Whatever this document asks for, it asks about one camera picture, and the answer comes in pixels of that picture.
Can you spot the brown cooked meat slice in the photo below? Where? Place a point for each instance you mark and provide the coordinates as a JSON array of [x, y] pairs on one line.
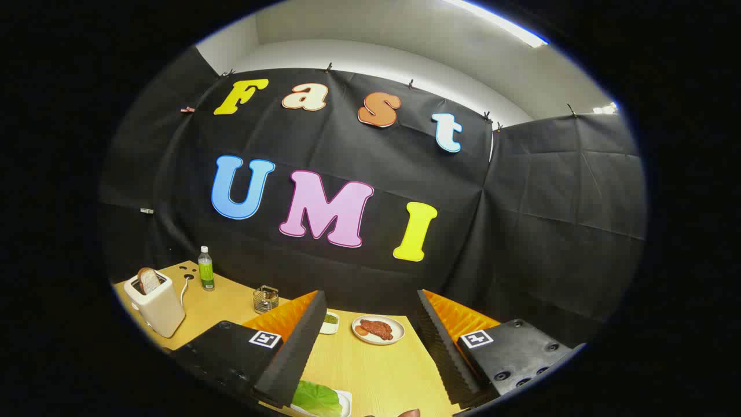
[[376, 329]]

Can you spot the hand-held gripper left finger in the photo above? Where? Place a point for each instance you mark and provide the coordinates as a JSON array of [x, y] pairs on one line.
[[292, 353]]

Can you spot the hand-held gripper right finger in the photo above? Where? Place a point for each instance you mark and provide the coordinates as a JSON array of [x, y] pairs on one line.
[[443, 347]]

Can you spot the square white plate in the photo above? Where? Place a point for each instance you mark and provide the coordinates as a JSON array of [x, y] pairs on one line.
[[346, 399]]

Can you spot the white bread slice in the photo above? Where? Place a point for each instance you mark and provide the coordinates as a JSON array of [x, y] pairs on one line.
[[149, 281]]

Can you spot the round white meat plate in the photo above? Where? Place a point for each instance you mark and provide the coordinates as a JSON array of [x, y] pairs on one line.
[[399, 335]]

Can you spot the white divided bean dish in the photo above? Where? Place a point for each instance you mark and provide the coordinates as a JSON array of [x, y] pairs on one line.
[[331, 321]]

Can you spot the green label drink bottle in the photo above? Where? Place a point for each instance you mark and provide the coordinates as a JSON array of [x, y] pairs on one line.
[[206, 275]]

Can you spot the white toaster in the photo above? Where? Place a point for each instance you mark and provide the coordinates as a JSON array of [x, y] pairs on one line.
[[159, 310]]

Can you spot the black backdrop cloth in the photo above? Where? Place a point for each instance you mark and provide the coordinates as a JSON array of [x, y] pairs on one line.
[[521, 202]]

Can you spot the green lettuce leaf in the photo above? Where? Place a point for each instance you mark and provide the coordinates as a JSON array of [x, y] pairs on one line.
[[315, 399]]

